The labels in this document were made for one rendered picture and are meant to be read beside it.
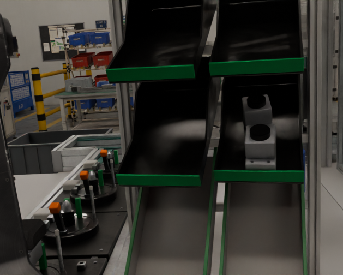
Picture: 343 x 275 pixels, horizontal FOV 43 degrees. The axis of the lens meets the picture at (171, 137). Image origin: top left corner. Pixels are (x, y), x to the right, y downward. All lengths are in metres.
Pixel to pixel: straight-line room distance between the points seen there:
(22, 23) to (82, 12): 1.59
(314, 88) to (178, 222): 0.32
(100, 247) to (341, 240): 0.64
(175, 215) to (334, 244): 0.58
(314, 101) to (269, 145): 0.16
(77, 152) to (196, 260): 1.35
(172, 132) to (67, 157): 1.31
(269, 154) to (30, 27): 11.57
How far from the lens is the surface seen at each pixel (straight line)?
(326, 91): 1.87
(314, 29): 0.77
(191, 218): 0.78
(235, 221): 0.79
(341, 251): 1.22
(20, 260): 0.41
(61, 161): 2.05
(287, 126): 0.78
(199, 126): 0.78
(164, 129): 0.78
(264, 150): 0.65
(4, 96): 7.61
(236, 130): 0.77
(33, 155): 2.85
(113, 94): 5.85
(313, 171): 0.81
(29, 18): 12.12
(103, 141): 2.25
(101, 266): 0.93
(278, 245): 0.77
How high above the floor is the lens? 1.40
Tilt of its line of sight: 12 degrees down
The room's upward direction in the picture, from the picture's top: 4 degrees counter-clockwise
